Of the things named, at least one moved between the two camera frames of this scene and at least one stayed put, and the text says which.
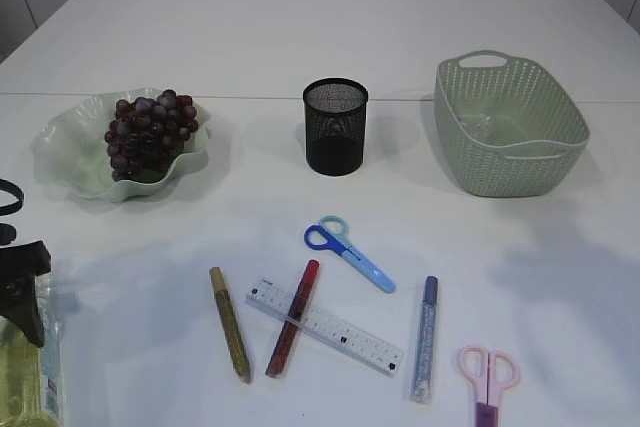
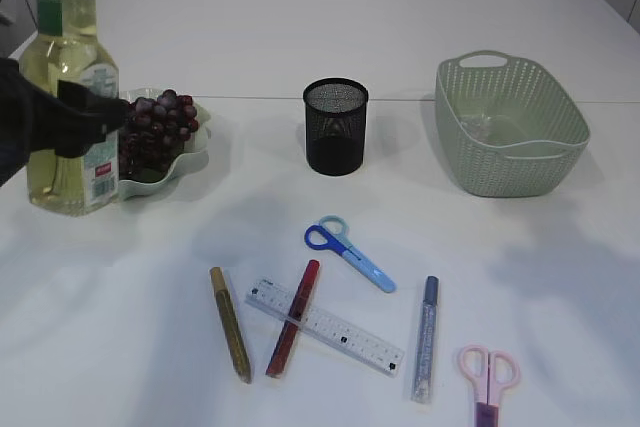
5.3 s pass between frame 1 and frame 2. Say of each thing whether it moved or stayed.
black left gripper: moved
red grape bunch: stayed
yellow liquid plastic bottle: moved
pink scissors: stayed
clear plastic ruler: stayed
